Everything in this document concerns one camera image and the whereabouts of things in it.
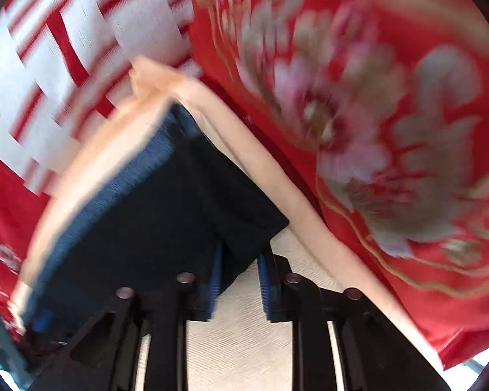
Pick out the dark blue pants peach lining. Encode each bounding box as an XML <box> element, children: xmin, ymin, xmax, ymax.
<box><xmin>7</xmin><ymin>55</ymin><xmax>447</xmax><ymax>391</ymax></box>

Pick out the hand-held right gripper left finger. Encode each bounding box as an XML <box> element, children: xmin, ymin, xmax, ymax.
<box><xmin>28</xmin><ymin>243</ymin><xmax>224</xmax><ymax>391</ymax></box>

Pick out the red floral blanket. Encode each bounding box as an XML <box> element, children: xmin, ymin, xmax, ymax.
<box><xmin>188</xmin><ymin>0</ymin><xmax>489</xmax><ymax>372</ymax></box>

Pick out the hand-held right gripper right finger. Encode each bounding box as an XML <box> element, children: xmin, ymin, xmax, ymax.
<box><xmin>257</xmin><ymin>252</ymin><xmax>451</xmax><ymax>391</ymax></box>

